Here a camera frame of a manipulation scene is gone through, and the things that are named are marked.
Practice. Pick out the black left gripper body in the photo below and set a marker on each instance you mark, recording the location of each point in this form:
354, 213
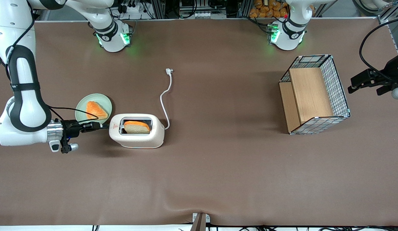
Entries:
390, 75

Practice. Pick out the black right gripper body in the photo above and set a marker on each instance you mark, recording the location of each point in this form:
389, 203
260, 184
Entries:
70, 127

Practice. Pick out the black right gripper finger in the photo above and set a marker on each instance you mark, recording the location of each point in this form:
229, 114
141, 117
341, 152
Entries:
89, 129
92, 124

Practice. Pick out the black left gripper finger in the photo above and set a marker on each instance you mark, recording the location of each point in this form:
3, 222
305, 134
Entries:
367, 76
362, 86

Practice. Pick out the white two-slot toaster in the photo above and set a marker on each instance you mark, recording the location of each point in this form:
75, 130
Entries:
137, 141

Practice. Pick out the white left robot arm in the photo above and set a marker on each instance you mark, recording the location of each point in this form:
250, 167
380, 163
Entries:
288, 37

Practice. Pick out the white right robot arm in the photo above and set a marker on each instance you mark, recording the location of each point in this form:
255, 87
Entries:
25, 112

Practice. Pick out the orange triangular pastry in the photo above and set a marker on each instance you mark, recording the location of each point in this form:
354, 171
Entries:
95, 110

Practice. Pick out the pale green round plate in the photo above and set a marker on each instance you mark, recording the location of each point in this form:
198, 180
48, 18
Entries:
102, 101

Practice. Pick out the bread slice with orange crust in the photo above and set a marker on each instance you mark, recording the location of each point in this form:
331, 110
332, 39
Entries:
136, 128

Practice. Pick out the wooden stepped shelf insert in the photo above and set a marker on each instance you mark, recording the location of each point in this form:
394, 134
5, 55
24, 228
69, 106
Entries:
309, 93

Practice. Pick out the bag of orange buns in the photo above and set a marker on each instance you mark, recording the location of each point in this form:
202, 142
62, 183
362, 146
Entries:
266, 9

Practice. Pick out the white power strip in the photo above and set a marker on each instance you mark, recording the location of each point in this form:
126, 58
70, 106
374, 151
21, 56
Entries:
131, 8

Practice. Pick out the brown table cloth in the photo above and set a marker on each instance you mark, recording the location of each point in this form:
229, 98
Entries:
218, 176

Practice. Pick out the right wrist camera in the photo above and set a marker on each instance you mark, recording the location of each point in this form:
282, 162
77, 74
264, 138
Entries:
65, 147

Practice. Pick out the aluminium frame profile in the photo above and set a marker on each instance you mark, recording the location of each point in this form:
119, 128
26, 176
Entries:
391, 19

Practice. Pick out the metal bracket with brown post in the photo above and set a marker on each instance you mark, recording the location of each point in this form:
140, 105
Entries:
200, 223

